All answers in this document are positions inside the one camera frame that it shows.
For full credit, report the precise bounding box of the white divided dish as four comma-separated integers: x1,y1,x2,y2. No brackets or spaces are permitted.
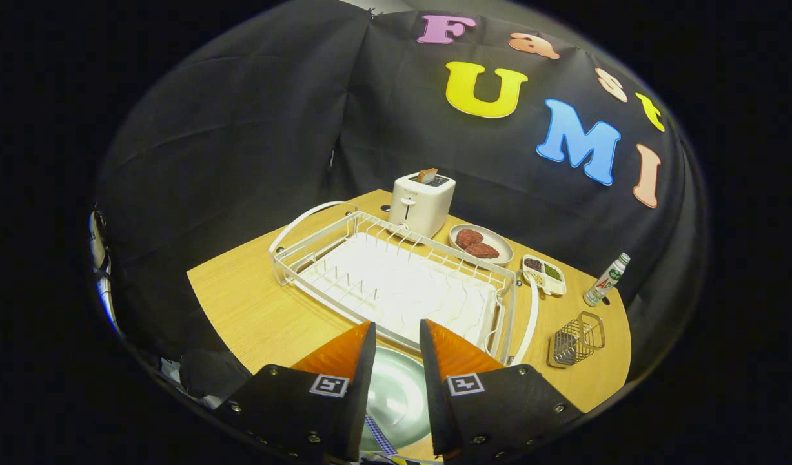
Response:
522,254,567,297

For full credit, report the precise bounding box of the spoon with blue checked handle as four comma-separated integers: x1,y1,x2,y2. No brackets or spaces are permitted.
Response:
363,415,398,457

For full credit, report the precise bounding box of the white wire dish rack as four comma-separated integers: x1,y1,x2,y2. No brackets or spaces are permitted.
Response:
269,201,540,366

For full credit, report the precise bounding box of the black backdrop cloth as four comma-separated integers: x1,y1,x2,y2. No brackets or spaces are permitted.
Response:
92,0,706,401

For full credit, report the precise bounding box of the white drip tray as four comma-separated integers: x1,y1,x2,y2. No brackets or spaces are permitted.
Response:
299,234,500,346

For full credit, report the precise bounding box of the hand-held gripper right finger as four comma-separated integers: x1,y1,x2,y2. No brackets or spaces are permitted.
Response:
420,318,584,460

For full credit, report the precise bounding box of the metal wire basket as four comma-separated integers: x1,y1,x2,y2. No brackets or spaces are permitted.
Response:
547,311,606,369

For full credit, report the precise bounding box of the white toaster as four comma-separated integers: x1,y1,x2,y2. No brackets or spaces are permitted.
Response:
389,171,456,239

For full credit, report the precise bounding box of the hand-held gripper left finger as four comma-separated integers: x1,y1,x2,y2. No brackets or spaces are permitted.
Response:
215,321,377,462

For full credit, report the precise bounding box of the beige plate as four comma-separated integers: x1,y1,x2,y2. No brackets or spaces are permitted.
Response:
449,223,514,267

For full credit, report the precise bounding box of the pale green plate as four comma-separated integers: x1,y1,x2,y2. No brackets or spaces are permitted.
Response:
360,347,435,453

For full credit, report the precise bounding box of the white green drink bottle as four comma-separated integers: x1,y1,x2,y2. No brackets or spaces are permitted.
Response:
583,253,631,307

